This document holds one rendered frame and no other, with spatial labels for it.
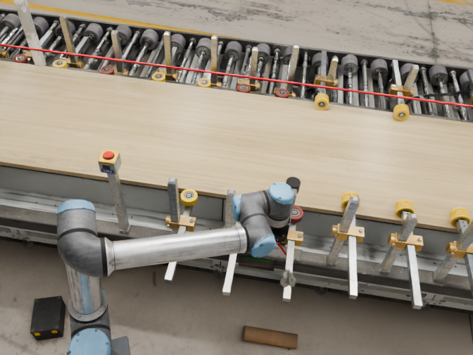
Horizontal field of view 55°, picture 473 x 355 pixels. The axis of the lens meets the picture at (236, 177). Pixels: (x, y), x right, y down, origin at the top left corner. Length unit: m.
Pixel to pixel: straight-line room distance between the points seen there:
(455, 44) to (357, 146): 3.23
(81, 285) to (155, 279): 1.28
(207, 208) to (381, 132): 1.05
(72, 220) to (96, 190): 1.05
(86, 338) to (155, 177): 0.81
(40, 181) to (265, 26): 3.31
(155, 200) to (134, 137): 0.35
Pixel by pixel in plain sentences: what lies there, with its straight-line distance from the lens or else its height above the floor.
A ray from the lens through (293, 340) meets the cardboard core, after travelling 2.73.
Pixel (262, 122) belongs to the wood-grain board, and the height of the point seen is 0.90.
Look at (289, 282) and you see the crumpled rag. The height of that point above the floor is 0.87.
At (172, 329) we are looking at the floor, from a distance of 2.80.
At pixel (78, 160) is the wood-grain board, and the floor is 0.90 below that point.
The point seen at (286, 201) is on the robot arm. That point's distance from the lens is 1.58.
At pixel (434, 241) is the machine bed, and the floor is 0.72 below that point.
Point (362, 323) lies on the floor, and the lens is 2.95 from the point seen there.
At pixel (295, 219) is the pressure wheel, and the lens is 2.11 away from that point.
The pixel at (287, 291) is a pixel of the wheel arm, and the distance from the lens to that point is 1.95.
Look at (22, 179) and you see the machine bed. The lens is 2.65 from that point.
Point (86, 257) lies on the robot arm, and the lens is 1.38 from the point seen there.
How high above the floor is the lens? 2.57
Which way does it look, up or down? 48 degrees down
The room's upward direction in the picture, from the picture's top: 4 degrees clockwise
